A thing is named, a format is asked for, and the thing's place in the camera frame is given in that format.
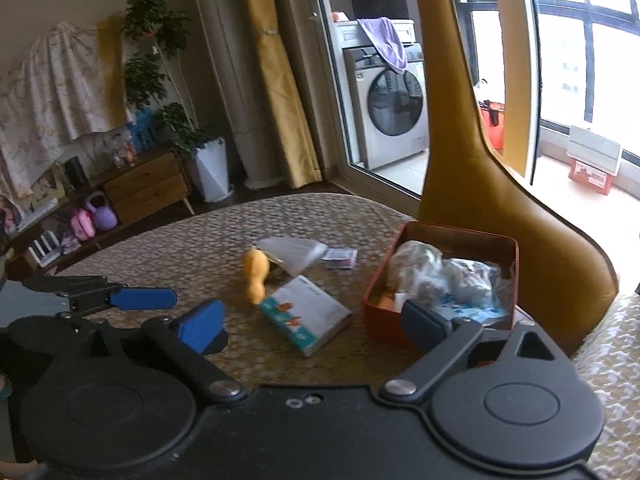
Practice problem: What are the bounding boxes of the red rectangular tin box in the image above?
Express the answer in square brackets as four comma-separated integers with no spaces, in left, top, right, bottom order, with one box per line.
[362,221,520,349]

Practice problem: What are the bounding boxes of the pink kettlebell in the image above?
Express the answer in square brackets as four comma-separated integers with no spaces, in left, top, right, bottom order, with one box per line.
[70,208,96,242]

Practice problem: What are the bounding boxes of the crumpled plastic bags in box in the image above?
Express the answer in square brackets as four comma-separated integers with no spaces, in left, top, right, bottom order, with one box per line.
[381,240,514,326]

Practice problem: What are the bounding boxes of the purple kettlebell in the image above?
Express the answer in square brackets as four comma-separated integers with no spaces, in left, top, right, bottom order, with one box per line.
[85,191,118,232]

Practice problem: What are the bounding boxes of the white teal tissue pack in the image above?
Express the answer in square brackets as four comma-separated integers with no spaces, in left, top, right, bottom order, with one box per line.
[258,275,352,358]

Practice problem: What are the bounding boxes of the small white sachet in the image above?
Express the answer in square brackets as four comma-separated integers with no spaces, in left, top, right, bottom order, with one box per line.
[322,248,358,270]

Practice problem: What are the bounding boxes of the wooden drawer cabinet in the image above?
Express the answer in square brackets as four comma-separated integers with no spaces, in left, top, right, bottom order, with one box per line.
[96,148,195,226]

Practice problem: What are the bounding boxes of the tan leather giraffe stool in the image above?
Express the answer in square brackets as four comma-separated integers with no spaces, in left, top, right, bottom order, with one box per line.
[418,0,618,356]

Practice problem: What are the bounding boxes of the houndstooth sofa cushion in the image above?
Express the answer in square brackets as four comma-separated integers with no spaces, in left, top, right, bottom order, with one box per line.
[573,292,640,479]

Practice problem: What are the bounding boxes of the white plant pot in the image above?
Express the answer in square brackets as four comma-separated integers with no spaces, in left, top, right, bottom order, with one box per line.
[194,138,233,203]

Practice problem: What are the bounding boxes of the floral cloth cover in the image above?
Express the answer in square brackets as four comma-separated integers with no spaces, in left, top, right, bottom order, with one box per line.
[1,18,130,198]

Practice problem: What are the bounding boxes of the red crate on balcony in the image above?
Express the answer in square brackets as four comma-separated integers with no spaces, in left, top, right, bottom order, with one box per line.
[568,158,614,196]

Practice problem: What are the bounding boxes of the red bucket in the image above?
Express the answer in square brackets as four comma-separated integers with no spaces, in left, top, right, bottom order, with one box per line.
[480,100,504,153]

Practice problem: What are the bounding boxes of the white washing machine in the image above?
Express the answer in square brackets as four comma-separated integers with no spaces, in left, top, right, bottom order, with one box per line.
[334,20,428,170]

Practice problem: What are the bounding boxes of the yellow curtain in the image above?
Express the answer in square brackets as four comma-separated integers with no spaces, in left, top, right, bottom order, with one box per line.
[246,0,322,188]

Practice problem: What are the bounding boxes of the white box on crate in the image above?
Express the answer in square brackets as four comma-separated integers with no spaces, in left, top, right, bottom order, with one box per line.
[566,126,623,177]

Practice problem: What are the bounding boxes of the green potted tree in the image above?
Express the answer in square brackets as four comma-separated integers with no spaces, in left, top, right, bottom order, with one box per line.
[122,0,216,159]

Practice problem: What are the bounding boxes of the purple cloth on washer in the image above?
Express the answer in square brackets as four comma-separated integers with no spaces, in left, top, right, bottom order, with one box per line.
[357,18,408,74]

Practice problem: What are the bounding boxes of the white tower air conditioner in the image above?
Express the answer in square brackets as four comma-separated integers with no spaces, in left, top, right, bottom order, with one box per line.
[196,0,283,190]

